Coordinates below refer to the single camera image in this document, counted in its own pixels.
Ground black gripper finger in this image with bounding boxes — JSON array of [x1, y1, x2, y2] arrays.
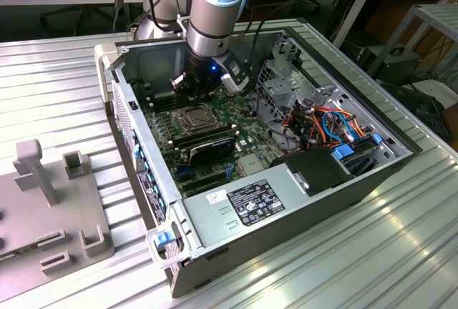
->
[[167, 72, 202, 105], [199, 80, 220, 105]]

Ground metal socket cover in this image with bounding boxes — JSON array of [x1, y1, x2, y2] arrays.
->
[[175, 104, 215, 134]]

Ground black RAM slot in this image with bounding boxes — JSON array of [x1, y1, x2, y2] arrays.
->
[[150, 99, 196, 112], [145, 89, 172, 105]]

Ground black RAM stick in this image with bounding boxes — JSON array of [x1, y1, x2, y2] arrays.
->
[[173, 129, 240, 149], [167, 122, 238, 144]]

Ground black graphics card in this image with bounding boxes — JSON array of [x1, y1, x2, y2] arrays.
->
[[185, 135, 238, 167]]

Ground green motherboard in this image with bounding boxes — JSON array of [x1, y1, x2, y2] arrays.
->
[[137, 85, 289, 199]]

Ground silver metal drive cage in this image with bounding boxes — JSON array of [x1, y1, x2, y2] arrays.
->
[[255, 31, 361, 126]]

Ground silver chipset heatsink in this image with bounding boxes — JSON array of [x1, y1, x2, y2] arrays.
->
[[237, 154, 265, 177]]

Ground black expansion slot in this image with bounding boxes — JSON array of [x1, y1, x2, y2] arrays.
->
[[176, 170, 230, 187], [182, 178, 232, 197]]

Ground silver power supply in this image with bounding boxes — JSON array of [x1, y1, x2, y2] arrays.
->
[[182, 163, 313, 250]]

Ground blue case latch tab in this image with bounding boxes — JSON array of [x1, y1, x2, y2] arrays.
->
[[152, 231, 173, 250]]

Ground grey open PC case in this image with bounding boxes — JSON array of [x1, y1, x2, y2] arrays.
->
[[93, 26, 424, 299]]

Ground grey plastic parts rack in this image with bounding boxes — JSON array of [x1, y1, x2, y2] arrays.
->
[[0, 138, 116, 294]]

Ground dark flat panel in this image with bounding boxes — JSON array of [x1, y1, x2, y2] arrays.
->
[[379, 82, 452, 144]]

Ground green RAM stick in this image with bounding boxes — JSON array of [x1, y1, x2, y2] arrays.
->
[[0, 245, 39, 263]]

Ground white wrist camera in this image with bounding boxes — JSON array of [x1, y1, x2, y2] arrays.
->
[[219, 54, 250, 94]]

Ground thin black wire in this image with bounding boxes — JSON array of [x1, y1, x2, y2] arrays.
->
[[254, 87, 303, 152]]

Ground orange wire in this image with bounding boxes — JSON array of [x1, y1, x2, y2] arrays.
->
[[310, 106, 370, 137]]

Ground blue wire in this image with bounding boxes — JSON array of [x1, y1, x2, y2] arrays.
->
[[321, 107, 369, 144]]

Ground black box with handle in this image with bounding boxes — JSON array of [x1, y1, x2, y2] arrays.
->
[[364, 44, 422, 87]]

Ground grey metal shelf frame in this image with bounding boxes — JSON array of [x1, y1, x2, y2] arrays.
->
[[366, 3, 458, 79]]

